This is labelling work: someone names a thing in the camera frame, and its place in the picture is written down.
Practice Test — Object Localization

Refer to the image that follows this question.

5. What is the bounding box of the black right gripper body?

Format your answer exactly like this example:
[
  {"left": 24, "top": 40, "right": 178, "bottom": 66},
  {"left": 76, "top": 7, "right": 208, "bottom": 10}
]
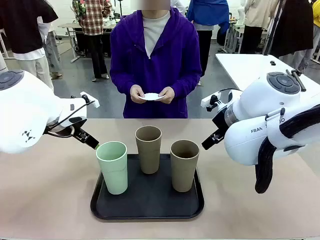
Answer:
[{"left": 211, "top": 109, "right": 230, "bottom": 135}]

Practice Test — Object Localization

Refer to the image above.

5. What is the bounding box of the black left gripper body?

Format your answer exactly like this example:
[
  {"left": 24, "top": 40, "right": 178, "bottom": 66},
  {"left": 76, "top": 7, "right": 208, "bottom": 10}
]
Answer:
[{"left": 71, "top": 126, "right": 87, "bottom": 141}]

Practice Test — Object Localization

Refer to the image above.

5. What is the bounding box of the pale green plastic cup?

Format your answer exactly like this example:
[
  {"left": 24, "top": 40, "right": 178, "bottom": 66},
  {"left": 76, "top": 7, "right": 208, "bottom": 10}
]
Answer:
[{"left": 96, "top": 141, "right": 128, "bottom": 195}]

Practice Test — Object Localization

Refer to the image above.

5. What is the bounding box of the brown plastic cup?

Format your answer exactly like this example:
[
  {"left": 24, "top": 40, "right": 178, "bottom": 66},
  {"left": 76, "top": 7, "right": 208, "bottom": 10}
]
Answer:
[
  {"left": 170, "top": 139, "right": 201, "bottom": 193},
  {"left": 134, "top": 125, "right": 163, "bottom": 175}
]

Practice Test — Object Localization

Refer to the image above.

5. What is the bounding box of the person's right forearm purple sleeve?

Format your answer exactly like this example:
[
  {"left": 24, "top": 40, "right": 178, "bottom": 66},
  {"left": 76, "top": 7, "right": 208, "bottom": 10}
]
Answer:
[{"left": 109, "top": 67, "right": 137, "bottom": 95}]

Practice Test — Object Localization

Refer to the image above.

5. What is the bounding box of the person's left forearm purple sleeve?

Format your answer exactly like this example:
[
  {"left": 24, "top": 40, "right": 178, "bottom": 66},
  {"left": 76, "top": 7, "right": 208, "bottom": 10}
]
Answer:
[{"left": 169, "top": 67, "right": 203, "bottom": 97}]

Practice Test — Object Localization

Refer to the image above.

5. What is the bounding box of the person's left hand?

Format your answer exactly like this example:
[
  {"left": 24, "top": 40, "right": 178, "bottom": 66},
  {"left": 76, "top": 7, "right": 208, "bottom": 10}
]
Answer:
[{"left": 157, "top": 86, "right": 176, "bottom": 105}]

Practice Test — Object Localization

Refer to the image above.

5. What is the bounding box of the person's right hand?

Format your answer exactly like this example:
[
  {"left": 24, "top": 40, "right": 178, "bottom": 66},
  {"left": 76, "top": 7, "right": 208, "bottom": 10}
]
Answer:
[{"left": 129, "top": 84, "right": 146, "bottom": 104}]

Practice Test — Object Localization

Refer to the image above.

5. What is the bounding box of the white side table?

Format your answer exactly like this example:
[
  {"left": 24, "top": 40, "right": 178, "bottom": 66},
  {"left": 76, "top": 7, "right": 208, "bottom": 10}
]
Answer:
[{"left": 214, "top": 53, "right": 320, "bottom": 101}]

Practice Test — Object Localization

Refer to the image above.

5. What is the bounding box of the person in purple hoodie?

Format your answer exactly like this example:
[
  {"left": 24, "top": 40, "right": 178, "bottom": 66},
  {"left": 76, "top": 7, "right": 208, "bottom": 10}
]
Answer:
[{"left": 109, "top": 6, "right": 203, "bottom": 120}]

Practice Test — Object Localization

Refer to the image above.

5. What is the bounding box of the person in grey trousers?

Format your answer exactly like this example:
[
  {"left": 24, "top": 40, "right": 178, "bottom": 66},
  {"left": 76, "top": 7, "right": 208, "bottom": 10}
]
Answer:
[{"left": 37, "top": 17, "right": 63, "bottom": 80}]

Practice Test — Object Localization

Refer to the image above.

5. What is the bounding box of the black plastic tray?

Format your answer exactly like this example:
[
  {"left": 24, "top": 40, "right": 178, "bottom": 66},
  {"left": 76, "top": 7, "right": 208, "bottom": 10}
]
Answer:
[{"left": 90, "top": 153, "right": 205, "bottom": 221}]

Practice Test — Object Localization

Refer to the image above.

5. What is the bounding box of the black folded tripod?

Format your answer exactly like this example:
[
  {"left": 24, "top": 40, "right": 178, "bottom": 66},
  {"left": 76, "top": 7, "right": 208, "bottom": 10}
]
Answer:
[{"left": 285, "top": 69, "right": 306, "bottom": 92}]

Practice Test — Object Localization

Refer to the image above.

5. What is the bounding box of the grey background desk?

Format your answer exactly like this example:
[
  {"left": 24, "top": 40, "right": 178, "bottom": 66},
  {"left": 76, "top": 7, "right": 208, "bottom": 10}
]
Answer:
[
  {"left": 57, "top": 22, "right": 113, "bottom": 63},
  {"left": 224, "top": 21, "right": 247, "bottom": 55}
]

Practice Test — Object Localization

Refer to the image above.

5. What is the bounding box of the black stand pole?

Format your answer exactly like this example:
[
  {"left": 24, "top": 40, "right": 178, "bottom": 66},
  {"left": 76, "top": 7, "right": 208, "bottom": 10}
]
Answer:
[{"left": 262, "top": 0, "right": 286, "bottom": 56}]

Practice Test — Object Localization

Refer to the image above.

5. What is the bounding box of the person in blue jacket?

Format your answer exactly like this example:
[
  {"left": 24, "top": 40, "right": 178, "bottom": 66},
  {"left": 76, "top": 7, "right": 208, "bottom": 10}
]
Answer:
[{"left": 186, "top": 0, "right": 230, "bottom": 86}]

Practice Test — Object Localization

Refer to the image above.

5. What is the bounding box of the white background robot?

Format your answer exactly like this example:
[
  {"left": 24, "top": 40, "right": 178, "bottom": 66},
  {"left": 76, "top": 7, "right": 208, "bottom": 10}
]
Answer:
[{"left": 236, "top": 6, "right": 246, "bottom": 27}]

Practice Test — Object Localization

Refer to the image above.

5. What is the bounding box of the person in plaid shirt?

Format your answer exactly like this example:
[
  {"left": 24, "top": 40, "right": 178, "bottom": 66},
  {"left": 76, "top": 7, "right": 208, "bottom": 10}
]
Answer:
[{"left": 71, "top": 0, "right": 113, "bottom": 82}]

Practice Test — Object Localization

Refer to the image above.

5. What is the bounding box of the person in cream jacket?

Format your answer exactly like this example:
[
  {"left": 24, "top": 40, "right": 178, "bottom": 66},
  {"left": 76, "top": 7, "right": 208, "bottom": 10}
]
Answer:
[{"left": 242, "top": 0, "right": 279, "bottom": 55}]

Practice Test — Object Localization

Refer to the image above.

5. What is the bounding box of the person in black coat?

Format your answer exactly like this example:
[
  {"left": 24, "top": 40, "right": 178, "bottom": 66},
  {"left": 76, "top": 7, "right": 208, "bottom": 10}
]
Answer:
[{"left": 269, "top": 0, "right": 315, "bottom": 75}]

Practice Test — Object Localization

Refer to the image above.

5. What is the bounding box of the person in black shirt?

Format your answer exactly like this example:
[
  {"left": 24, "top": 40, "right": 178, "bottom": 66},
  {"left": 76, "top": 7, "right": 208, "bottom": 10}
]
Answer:
[{"left": 0, "top": 0, "right": 60, "bottom": 91}]

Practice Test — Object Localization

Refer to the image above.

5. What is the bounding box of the person in yellow top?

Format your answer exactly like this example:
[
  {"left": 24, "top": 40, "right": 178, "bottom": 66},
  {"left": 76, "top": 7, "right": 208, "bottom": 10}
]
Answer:
[{"left": 311, "top": 0, "right": 320, "bottom": 28}]

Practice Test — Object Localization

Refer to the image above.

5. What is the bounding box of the thin black left gripper cable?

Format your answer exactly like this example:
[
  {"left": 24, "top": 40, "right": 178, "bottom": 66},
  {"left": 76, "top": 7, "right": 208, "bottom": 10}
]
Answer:
[{"left": 43, "top": 99, "right": 97, "bottom": 139}]

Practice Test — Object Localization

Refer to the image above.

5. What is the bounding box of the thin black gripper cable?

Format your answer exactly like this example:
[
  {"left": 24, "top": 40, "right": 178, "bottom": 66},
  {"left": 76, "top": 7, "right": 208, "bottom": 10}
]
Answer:
[
  {"left": 43, "top": 99, "right": 97, "bottom": 139},
  {"left": 218, "top": 87, "right": 243, "bottom": 96}
]

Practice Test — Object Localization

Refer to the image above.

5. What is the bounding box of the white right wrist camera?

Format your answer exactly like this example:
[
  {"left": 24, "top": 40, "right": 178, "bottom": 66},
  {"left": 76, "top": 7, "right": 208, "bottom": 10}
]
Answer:
[{"left": 200, "top": 91, "right": 223, "bottom": 113}]

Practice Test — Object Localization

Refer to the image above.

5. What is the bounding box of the thin black right gripper cable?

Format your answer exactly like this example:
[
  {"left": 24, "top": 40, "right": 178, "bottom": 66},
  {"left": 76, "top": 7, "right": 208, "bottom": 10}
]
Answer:
[{"left": 218, "top": 87, "right": 243, "bottom": 96}]

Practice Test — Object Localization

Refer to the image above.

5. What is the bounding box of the black right arm cable sleeve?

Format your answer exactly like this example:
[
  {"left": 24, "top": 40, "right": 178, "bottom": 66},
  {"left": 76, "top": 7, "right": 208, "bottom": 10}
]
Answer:
[{"left": 254, "top": 103, "right": 320, "bottom": 195}]

